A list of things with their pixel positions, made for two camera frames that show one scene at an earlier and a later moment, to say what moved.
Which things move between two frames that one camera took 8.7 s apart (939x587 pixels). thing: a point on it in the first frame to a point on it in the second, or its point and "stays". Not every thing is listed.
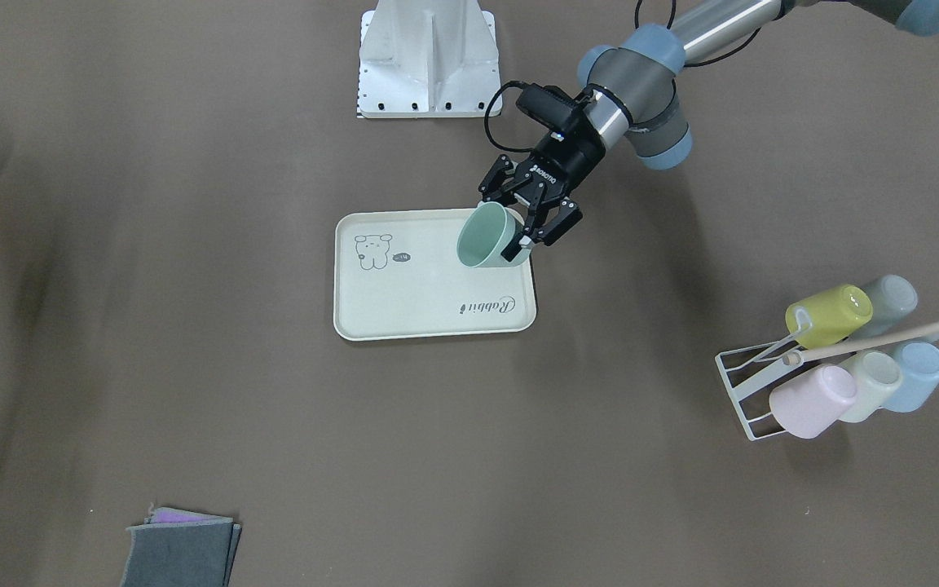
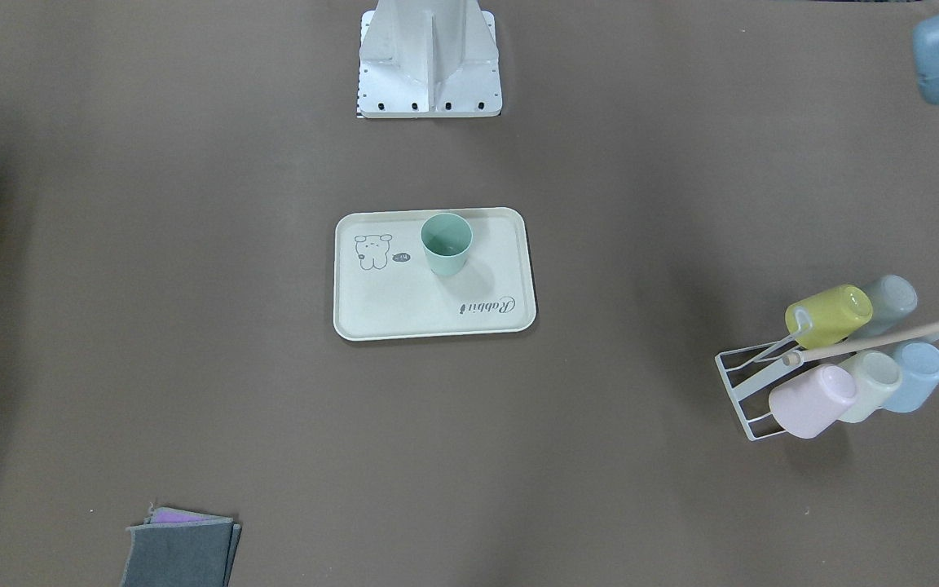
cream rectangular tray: (397, 273) stays
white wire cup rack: (741, 368) stays
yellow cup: (828, 317) stays
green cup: (486, 233) to (446, 238)
